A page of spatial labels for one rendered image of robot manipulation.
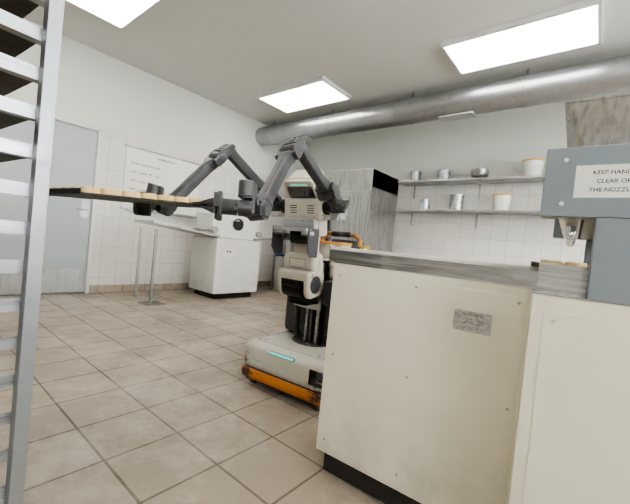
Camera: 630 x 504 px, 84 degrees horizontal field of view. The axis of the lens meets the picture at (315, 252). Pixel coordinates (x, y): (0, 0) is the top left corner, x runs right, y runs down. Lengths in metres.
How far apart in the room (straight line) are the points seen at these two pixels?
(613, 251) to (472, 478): 0.77
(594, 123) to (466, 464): 1.01
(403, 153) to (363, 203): 1.31
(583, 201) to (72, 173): 5.02
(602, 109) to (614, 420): 0.71
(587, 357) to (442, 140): 5.01
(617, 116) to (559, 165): 0.19
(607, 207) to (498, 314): 0.41
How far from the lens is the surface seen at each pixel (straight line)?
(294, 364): 2.04
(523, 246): 5.23
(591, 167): 1.01
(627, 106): 1.14
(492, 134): 5.60
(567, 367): 1.00
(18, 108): 1.09
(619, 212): 0.99
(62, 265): 5.24
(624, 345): 1.00
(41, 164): 1.05
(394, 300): 1.28
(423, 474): 1.41
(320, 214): 1.98
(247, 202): 1.26
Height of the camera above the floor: 0.90
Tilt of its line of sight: 1 degrees down
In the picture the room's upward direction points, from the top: 6 degrees clockwise
